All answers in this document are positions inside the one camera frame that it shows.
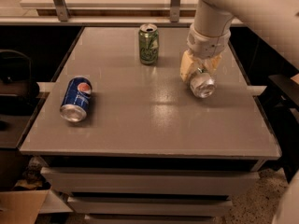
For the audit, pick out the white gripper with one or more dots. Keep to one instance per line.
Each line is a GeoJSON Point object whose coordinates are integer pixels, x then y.
{"type": "Point", "coordinates": [206, 45]}

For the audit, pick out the silver 7up can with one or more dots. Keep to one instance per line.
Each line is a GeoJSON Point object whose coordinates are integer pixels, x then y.
{"type": "Point", "coordinates": [202, 85]}

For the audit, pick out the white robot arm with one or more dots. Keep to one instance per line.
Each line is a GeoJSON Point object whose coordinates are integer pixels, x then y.
{"type": "Point", "coordinates": [276, 22]}

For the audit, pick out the green soda can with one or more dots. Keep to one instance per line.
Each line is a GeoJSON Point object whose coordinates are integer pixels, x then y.
{"type": "Point", "coordinates": [148, 37]}

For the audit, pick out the blue pepsi can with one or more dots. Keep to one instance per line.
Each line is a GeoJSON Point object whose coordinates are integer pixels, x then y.
{"type": "Point", "coordinates": [76, 100]}

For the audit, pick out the grey drawer cabinet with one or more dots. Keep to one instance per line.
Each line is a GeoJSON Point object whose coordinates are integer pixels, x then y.
{"type": "Point", "coordinates": [119, 195]}

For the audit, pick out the black chair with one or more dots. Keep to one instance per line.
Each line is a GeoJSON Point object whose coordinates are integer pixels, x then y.
{"type": "Point", "coordinates": [18, 88]}

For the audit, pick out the cardboard box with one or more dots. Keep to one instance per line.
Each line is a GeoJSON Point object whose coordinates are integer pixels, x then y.
{"type": "Point", "coordinates": [21, 207]}

